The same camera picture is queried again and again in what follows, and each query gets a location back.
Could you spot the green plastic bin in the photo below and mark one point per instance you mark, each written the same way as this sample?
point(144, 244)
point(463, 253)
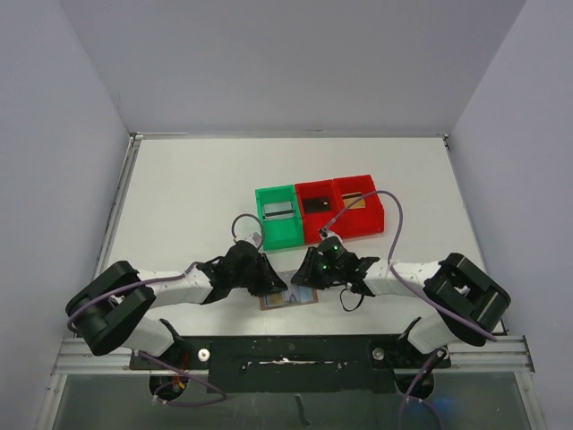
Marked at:
point(280, 233)

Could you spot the aluminium front rail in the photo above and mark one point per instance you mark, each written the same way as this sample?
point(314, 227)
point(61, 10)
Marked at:
point(510, 354)

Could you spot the red double plastic bin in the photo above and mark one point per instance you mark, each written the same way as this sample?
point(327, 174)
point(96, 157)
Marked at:
point(353, 223)

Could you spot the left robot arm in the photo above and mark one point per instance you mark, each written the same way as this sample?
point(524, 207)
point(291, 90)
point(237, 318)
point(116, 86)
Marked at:
point(111, 312)

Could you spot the aluminium rail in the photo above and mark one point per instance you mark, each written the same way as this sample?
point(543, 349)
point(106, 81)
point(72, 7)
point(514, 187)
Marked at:
point(510, 354)
point(121, 191)

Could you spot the gold card in red bin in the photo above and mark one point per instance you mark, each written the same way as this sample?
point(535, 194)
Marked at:
point(353, 201)

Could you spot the silver card in green bin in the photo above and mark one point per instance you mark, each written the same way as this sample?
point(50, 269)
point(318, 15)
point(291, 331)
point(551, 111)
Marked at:
point(278, 210)

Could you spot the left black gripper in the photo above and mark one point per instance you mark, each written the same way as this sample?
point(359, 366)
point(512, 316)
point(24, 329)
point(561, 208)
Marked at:
point(269, 282)

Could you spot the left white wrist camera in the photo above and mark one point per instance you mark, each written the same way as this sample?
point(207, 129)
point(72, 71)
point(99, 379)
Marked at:
point(253, 238)

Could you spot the tan leather card holder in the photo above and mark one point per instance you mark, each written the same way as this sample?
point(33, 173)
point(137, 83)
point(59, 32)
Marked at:
point(288, 305)

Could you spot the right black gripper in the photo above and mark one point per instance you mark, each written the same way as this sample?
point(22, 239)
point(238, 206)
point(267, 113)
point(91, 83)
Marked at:
point(316, 269)

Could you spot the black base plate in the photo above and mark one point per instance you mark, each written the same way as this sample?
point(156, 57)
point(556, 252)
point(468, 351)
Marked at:
point(292, 364)

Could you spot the aluminium left rail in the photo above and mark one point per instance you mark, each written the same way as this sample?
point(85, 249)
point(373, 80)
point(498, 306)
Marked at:
point(121, 191)

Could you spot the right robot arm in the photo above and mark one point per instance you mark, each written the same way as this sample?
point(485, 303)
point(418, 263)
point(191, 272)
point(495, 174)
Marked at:
point(468, 304)

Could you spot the gold card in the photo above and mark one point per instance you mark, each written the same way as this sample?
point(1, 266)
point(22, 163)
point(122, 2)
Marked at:
point(353, 201)
point(273, 301)

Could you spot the black card in red bin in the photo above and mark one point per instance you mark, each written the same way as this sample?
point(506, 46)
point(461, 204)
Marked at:
point(315, 205)

